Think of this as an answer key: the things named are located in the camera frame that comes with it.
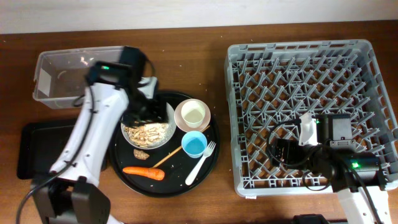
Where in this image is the food scraps pile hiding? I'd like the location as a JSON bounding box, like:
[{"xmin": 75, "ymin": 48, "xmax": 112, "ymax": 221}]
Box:
[{"xmin": 121, "ymin": 123, "xmax": 169, "ymax": 149}]

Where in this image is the grey plate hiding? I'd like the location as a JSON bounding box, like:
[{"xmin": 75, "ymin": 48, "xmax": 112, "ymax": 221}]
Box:
[{"xmin": 121, "ymin": 103, "xmax": 177, "ymax": 150}]

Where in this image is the pink bowl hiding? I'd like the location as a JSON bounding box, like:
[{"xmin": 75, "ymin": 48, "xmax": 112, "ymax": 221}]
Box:
[{"xmin": 174, "ymin": 99, "xmax": 211, "ymax": 133}]

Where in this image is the brown food chunk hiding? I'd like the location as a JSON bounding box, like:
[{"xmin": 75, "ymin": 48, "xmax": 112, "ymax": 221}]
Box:
[{"xmin": 133, "ymin": 149, "xmax": 150, "ymax": 160}]

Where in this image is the blue cup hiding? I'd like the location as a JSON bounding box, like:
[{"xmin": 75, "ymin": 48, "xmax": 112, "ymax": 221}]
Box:
[{"xmin": 181, "ymin": 131, "xmax": 207, "ymax": 159}]

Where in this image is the orange carrot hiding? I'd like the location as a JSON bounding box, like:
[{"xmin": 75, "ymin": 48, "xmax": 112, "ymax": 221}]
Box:
[{"xmin": 123, "ymin": 167, "xmax": 165, "ymax": 180}]

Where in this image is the white cup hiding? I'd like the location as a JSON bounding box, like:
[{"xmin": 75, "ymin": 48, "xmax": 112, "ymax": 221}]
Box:
[{"xmin": 181, "ymin": 100, "xmax": 206, "ymax": 128}]

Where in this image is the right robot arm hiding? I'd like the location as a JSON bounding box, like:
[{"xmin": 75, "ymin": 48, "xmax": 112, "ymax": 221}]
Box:
[{"xmin": 266, "ymin": 113, "xmax": 392, "ymax": 223}]

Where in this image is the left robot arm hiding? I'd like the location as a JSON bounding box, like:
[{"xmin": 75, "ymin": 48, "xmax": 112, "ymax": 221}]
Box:
[{"xmin": 20, "ymin": 46, "xmax": 169, "ymax": 223}]

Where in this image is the grey dishwasher rack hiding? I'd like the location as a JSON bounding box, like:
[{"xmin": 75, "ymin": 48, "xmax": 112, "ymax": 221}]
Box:
[{"xmin": 224, "ymin": 40, "xmax": 397, "ymax": 198}]

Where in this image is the round black tray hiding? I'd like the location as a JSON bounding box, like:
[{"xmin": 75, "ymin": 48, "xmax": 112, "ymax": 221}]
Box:
[{"xmin": 107, "ymin": 90, "xmax": 221, "ymax": 198}]

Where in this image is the wooden chopstick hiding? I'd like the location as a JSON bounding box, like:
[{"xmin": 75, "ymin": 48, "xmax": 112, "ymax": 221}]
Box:
[{"xmin": 152, "ymin": 125, "xmax": 210, "ymax": 168}]

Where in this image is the white plastic fork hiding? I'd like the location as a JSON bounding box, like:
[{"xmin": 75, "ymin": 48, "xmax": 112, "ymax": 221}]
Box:
[{"xmin": 185, "ymin": 141, "xmax": 216, "ymax": 185}]

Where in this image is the clear plastic bin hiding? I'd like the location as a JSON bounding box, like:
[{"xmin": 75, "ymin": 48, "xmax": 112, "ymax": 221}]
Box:
[{"xmin": 32, "ymin": 46, "xmax": 123, "ymax": 110}]

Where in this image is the black rectangular tray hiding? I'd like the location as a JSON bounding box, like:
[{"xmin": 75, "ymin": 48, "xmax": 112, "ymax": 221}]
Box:
[{"xmin": 17, "ymin": 119, "xmax": 76, "ymax": 180}]

